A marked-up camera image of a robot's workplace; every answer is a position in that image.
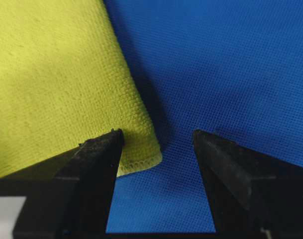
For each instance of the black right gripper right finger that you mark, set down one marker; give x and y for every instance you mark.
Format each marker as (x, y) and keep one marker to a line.
(250, 194)

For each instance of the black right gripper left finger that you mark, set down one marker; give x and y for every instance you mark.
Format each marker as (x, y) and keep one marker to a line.
(67, 196)

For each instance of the yellow-green microfiber towel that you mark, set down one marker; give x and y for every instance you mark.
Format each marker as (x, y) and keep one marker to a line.
(63, 80)

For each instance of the blue mesh table cloth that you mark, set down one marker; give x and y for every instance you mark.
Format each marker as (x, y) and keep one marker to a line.
(230, 67)

